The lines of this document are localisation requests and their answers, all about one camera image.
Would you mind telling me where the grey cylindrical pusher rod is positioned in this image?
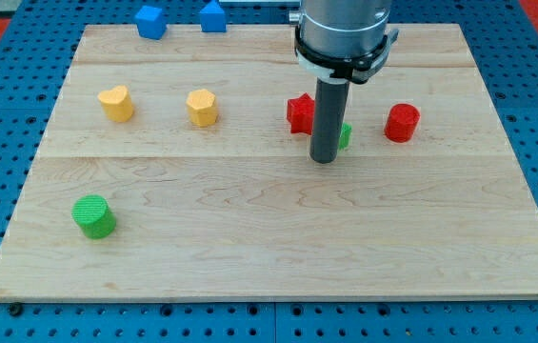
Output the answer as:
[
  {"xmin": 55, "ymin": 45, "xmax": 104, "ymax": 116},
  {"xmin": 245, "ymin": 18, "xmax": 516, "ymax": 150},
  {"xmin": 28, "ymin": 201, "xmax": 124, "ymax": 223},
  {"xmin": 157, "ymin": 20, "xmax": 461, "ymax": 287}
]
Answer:
[{"xmin": 309, "ymin": 79, "xmax": 349, "ymax": 164}]

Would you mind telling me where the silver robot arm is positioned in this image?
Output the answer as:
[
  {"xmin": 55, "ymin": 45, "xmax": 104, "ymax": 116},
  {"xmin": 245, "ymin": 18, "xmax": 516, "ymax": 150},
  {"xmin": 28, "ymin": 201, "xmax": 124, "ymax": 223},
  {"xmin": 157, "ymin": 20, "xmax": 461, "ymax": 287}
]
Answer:
[{"xmin": 294, "ymin": 0, "xmax": 399, "ymax": 164}]

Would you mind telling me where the red circle block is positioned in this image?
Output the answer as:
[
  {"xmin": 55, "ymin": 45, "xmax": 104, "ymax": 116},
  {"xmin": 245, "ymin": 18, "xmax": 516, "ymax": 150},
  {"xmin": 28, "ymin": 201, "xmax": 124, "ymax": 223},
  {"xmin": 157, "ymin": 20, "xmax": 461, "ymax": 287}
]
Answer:
[{"xmin": 384, "ymin": 103, "xmax": 421, "ymax": 143}]

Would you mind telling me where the yellow heart block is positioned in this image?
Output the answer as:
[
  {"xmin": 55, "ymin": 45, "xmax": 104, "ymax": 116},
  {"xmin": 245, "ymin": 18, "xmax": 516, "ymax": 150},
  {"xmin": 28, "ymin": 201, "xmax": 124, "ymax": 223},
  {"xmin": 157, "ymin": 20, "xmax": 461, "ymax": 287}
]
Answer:
[{"xmin": 97, "ymin": 85, "xmax": 134, "ymax": 123}]

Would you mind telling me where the green circle block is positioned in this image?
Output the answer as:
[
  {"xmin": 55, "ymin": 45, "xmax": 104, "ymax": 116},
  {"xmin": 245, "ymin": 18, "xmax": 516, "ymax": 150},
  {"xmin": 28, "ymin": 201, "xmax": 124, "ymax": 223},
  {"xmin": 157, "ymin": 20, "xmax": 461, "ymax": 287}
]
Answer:
[{"xmin": 71, "ymin": 194, "xmax": 116, "ymax": 239}]

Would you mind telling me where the red star block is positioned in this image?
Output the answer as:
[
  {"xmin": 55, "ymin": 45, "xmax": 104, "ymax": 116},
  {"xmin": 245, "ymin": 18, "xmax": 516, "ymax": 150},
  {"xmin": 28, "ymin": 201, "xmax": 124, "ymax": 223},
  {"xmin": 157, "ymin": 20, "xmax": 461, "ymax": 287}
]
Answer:
[{"xmin": 286, "ymin": 92, "xmax": 315, "ymax": 135}]

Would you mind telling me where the green block behind rod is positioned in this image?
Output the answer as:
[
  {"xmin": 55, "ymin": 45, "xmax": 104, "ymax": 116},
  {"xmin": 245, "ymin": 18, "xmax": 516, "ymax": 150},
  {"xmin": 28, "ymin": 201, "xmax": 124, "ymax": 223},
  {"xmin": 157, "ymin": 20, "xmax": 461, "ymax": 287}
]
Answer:
[{"xmin": 338, "ymin": 122, "xmax": 352, "ymax": 150}]

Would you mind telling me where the yellow pentagon block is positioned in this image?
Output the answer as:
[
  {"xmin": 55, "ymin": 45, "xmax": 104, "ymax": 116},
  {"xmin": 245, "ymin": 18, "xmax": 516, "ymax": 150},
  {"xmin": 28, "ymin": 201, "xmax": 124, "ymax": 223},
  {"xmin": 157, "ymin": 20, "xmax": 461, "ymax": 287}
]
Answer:
[{"xmin": 186, "ymin": 89, "xmax": 219, "ymax": 127}]

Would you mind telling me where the blue pentagon block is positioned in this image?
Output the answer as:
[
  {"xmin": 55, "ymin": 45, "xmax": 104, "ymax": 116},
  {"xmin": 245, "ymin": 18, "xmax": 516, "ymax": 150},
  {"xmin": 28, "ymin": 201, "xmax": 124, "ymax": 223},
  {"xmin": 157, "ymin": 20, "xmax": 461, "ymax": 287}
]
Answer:
[{"xmin": 199, "ymin": 0, "xmax": 227, "ymax": 32}]

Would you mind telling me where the wooden board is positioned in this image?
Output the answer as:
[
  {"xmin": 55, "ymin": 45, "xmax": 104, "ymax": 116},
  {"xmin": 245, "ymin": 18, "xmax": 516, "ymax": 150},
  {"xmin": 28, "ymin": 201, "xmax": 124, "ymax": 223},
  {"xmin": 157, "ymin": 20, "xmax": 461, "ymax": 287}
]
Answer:
[{"xmin": 0, "ymin": 24, "xmax": 538, "ymax": 303}]

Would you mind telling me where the blue cube block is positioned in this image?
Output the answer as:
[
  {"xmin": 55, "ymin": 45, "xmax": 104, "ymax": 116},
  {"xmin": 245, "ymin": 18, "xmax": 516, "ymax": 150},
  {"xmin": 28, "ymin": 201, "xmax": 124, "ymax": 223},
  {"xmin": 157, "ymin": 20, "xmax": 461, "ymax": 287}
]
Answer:
[{"xmin": 134, "ymin": 6, "xmax": 167, "ymax": 40}]

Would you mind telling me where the black clamp ring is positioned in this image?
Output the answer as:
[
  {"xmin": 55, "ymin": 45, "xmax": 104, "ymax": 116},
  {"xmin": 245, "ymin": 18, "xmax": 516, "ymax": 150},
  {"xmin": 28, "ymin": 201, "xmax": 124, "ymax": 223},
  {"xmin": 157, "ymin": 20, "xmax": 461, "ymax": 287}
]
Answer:
[{"xmin": 293, "ymin": 26, "xmax": 400, "ymax": 86}]

